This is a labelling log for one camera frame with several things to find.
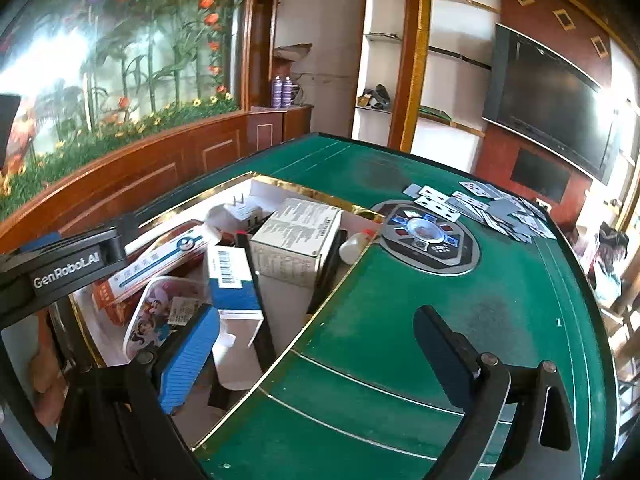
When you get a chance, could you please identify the clear cartoon plastic case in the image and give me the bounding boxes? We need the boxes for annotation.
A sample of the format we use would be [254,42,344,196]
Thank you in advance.
[122,276,208,360]

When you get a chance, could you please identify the blue white barcode medicine box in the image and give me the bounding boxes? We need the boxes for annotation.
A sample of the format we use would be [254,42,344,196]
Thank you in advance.
[206,245,262,348]

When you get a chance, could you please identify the long white blue medicine box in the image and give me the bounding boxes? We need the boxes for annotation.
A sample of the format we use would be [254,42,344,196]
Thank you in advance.
[101,226,208,304]

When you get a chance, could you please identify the white printed medicine box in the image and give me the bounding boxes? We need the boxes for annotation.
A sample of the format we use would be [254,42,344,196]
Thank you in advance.
[250,197,342,288]

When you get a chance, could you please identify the black stick with red tip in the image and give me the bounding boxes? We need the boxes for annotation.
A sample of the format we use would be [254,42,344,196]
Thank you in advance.
[235,231,277,373]

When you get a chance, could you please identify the small white dropper bottle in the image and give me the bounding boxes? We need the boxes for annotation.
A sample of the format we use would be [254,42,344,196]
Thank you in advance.
[338,229,376,266]

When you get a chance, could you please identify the white gold-rimmed storage box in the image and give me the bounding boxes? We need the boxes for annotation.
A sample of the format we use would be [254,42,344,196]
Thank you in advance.
[70,172,382,446]

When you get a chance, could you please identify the pile of clothes on cabinet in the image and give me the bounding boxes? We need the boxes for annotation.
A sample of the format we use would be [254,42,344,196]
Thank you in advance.
[587,222,629,308]

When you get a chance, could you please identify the white power adapter plug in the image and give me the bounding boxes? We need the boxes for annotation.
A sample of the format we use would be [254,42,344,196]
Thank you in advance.
[224,194,264,231]

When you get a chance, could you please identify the round mahjong table control panel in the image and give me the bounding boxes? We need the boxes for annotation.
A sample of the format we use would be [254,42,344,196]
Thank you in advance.
[373,200,480,276]

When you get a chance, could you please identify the scattered playing cards pile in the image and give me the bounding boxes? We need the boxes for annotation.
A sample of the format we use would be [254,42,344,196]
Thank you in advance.
[402,181,556,244]

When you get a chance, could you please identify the left purple spray bottle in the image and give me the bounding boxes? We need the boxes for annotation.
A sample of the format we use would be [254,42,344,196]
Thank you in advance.
[271,76,283,110]

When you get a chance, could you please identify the purple spray bottle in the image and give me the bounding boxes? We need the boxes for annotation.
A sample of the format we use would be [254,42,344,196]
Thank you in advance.
[271,76,283,110]
[281,76,293,108]

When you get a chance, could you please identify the right purple spray bottle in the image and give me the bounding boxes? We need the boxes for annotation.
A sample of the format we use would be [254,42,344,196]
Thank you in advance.
[281,76,293,108]

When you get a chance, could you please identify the dark items on shelf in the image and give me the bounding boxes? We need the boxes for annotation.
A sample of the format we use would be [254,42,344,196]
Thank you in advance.
[357,84,392,110]

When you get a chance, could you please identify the black wall panel under television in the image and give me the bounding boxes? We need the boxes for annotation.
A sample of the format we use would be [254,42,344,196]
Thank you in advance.
[511,148,570,203]

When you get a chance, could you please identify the wall-mounted black television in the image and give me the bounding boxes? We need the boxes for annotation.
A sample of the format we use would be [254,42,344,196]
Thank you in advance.
[483,24,620,184]

